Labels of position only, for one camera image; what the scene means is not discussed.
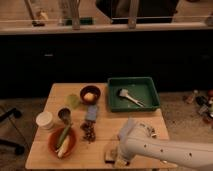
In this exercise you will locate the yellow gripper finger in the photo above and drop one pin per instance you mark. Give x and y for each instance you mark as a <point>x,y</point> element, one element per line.
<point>120,163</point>

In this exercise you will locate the brown board eraser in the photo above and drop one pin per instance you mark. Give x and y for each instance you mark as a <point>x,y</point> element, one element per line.
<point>110,155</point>

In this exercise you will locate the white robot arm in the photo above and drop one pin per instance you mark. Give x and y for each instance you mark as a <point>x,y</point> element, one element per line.
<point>135,139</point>

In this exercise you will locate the metal cup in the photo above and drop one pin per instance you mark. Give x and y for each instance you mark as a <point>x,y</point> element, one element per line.
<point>64,114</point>

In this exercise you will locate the green plastic cup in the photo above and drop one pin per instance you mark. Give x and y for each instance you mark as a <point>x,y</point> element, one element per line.
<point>72,101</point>

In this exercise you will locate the white paper cup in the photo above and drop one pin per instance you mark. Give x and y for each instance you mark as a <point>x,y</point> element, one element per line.
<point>45,120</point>

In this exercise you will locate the blue folded cloth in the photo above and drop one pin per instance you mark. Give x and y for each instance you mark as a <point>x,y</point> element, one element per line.
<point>126,128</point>

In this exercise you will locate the dark bunch of grapes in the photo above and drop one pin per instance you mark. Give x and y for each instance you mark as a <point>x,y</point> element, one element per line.
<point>89,131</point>

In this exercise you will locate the blue sponge block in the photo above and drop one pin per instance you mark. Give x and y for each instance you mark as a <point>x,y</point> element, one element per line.
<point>91,114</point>

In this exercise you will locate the wooden table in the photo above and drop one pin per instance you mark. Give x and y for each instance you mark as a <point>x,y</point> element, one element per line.
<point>86,156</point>

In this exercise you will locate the pale corn cob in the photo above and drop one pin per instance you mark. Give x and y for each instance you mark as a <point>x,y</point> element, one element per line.
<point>64,147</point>

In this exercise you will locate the orange bowl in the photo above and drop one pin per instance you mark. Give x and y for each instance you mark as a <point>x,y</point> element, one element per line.
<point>54,138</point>

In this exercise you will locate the green vegetable stick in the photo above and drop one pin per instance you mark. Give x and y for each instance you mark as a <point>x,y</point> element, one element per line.
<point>63,135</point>

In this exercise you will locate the green plastic tray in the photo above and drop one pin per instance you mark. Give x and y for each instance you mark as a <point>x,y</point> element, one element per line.
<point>139,88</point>

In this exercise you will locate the yellow round fruit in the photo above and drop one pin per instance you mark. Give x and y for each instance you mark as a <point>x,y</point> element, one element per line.
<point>89,97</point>

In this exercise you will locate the dark red bowl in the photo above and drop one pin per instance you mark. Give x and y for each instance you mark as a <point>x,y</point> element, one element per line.
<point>90,89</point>

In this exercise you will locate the black office chair base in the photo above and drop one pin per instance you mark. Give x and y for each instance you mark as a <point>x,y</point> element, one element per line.
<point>8,129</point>

